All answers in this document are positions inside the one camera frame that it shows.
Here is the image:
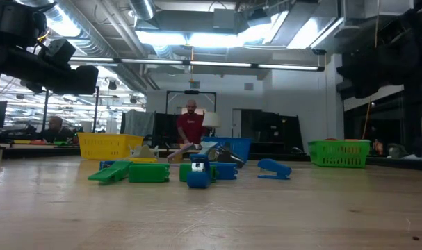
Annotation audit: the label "yellow hanging cable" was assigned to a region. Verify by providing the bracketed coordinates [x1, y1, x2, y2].
[362, 0, 380, 140]

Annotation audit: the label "yellow plastic basket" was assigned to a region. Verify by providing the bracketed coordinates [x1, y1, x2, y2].
[77, 133, 145, 160]

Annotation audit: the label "large metal ventilation duct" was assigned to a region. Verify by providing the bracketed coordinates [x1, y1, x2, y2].
[19, 0, 111, 58]

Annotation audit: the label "grey ceiling ventilation box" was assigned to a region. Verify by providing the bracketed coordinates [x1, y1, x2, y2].
[212, 8, 238, 31]

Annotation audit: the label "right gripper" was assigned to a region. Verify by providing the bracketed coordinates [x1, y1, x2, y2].
[336, 29, 420, 99]

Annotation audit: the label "white lampshade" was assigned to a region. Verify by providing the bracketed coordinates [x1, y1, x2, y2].
[202, 111, 222, 128]

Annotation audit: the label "blue plastic basket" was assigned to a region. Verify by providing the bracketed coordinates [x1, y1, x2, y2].
[200, 136, 252, 164]

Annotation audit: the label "purple staple remover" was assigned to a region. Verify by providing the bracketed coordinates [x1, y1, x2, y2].
[167, 142, 197, 164]

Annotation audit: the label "light blue staple remover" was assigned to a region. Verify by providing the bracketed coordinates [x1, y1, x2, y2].
[196, 140, 218, 156]

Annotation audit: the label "black stand pole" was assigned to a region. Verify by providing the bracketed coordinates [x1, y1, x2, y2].
[92, 85, 100, 133]

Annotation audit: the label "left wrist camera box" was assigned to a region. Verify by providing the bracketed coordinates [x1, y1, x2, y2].
[40, 38, 76, 65]

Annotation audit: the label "green plastic basket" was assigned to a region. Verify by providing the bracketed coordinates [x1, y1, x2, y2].
[308, 138, 371, 169]

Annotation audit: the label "blue stapler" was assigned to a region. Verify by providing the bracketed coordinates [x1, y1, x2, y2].
[257, 158, 293, 181]
[186, 153, 212, 190]
[99, 159, 117, 171]
[210, 161, 239, 181]

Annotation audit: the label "black background rig frame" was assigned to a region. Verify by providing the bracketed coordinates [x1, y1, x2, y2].
[165, 90, 218, 140]

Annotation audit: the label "person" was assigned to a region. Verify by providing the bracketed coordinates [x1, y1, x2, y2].
[40, 116, 76, 144]
[176, 99, 210, 145]

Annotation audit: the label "ceiling light strip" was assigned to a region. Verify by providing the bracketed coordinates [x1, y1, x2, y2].
[70, 57, 325, 72]

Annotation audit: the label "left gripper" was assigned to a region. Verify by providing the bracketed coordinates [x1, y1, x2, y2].
[0, 44, 99, 97]

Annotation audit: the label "black cabinets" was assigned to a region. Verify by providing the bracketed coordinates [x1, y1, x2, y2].
[240, 108, 305, 156]

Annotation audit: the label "grey cloth cover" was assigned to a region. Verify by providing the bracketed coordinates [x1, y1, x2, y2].
[122, 109, 156, 138]

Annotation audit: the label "grey staple remover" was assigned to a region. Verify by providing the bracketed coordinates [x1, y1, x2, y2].
[129, 144, 160, 160]

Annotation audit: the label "wooden background desk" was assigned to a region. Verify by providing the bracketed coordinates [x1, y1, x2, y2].
[0, 142, 80, 161]

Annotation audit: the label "round metal ventilation duct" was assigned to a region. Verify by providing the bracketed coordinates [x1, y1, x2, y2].
[129, 0, 156, 21]

